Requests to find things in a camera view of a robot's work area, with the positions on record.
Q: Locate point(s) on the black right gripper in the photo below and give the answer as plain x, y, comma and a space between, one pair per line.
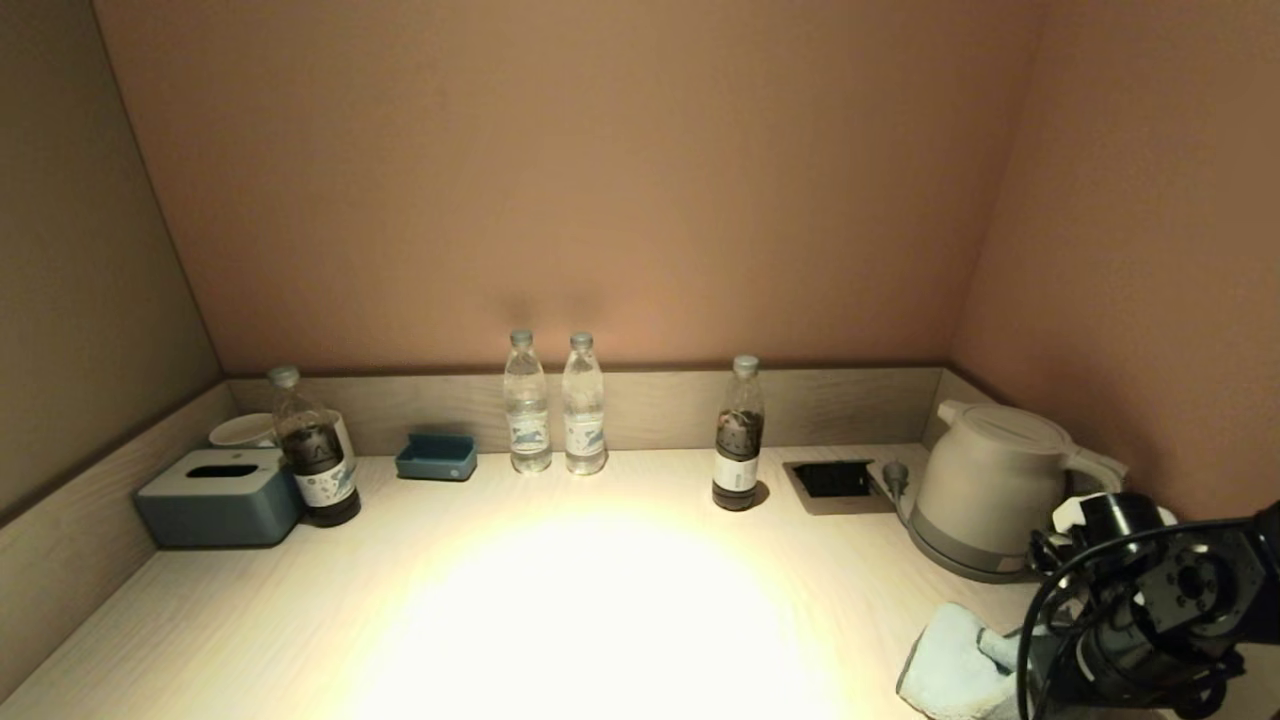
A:
1130, 660

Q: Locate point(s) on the light blue-grey cleaning cloth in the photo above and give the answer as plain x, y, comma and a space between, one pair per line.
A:
950, 665

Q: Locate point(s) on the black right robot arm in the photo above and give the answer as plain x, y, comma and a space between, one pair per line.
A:
1210, 580

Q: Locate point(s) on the beige electric kettle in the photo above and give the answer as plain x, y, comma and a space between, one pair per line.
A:
985, 480

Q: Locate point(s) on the grey power plug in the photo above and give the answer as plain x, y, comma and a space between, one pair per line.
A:
894, 476

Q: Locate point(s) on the recessed black power socket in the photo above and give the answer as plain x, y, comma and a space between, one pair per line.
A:
832, 482

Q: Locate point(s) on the dark tea bottle white label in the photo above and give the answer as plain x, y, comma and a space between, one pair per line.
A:
737, 450

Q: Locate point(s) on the clear water bottle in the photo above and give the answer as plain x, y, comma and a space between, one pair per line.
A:
584, 417
527, 417

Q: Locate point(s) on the small blue tray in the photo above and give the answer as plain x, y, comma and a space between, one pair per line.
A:
437, 460

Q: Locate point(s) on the dark drink bottle patterned label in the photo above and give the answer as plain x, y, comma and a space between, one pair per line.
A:
317, 460

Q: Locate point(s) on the white ceramic cup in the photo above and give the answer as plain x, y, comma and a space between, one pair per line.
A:
243, 431

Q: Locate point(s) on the blue-grey tissue box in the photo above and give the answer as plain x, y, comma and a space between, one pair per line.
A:
218, 505

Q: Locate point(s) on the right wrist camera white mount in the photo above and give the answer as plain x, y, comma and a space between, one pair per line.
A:
1115, 525

